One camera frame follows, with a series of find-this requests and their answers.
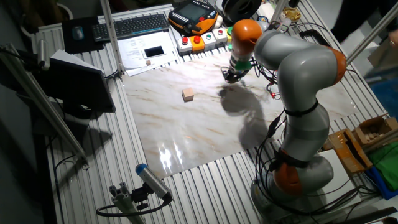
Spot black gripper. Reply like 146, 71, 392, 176
221, 67, 249, 84

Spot large wooden cube block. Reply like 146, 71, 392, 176
182, 87, 195, 103

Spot white box red button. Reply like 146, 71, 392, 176
212, 27, 229, 47
177, 36, 193, 57

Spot white box green button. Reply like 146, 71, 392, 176
201, 32, 217, 52

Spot orange box red button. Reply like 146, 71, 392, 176
188, 35, 206, 54

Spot marble pattern table sheet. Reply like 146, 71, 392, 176
122, 51, 360, 180

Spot black filament spool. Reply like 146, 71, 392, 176
221, 0, 262, 23

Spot orange black teach pendant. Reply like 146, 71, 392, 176
167, 0, 220, 36

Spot white smartphone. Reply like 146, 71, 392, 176
142, 45, 167, 60

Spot white paper sheets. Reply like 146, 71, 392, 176
117, 30, 178, 77

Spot black computer keyboard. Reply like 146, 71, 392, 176
91, 13, 170, 43

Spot orange cardboard box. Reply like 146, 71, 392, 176
323, 128, 373, 174

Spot person in dark clothes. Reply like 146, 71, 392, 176
330, 0, 398, 48

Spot black mouse pad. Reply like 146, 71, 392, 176
61, 16, 105, 55

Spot slanted aluminium profile beam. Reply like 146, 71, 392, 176
0, 43, 90, 169
346, 2, 398, 65

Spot open brown cardboard box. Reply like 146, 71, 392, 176
353, 114, 398, 147

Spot dark flat monitor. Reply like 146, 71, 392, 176
36, 57, 117, 114

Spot grey computer mouse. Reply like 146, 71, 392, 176
72, 25, 85, 41

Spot green cloth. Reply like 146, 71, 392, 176
368, 141, 398, 192

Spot blue fabric piece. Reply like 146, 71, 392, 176
364, 167, 398, 201

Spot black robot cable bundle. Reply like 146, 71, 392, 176
253, 108, 383, 218

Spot silver depth camera blue end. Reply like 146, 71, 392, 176
134, 163, 174, 202

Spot upright aluminium profile post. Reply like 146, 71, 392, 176
99, 0, 126, 76

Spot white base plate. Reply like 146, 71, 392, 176
306, 149, 362, 203

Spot short aluminium profile mount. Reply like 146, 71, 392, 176
108, 182, 146, 224

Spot black camera cable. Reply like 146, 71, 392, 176
95, 195, 172, 218

